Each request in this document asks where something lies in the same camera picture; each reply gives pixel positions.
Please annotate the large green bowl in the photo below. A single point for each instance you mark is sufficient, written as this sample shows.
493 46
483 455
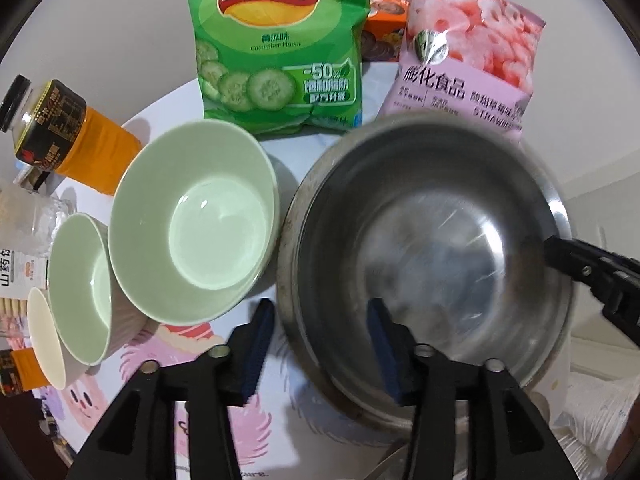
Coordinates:
200 240

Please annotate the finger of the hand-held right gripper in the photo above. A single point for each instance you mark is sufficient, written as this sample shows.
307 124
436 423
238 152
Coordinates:
575 255

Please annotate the white crumpled bag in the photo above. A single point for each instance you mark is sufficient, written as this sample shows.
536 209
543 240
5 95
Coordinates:
590 425

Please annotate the clear biscuit package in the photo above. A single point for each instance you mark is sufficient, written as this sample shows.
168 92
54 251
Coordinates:
25 270

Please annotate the orange juice bottle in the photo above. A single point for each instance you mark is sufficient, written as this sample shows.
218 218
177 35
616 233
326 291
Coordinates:
95 145
25 370

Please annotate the printed tablecloth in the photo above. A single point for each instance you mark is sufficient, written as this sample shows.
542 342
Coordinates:
150 35

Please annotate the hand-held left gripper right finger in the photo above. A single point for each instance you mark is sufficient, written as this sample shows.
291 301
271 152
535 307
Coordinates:
382 345

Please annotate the pink snack bag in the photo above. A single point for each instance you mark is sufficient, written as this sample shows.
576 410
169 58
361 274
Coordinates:
465 60

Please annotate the stainless steel bowl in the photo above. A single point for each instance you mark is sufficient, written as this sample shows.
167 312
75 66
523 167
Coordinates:
425 260

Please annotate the green chips bag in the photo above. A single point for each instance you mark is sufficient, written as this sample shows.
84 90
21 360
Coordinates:
275 60

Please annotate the small white bowl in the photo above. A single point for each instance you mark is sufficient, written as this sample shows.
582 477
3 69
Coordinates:
45 340

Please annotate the ribbed green bowl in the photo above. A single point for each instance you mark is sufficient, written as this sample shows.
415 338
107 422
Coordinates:
80 290

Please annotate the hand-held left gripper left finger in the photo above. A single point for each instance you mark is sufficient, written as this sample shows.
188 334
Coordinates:
257 345

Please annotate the orange cookie box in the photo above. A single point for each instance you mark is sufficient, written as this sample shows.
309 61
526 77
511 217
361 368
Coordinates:
385 25

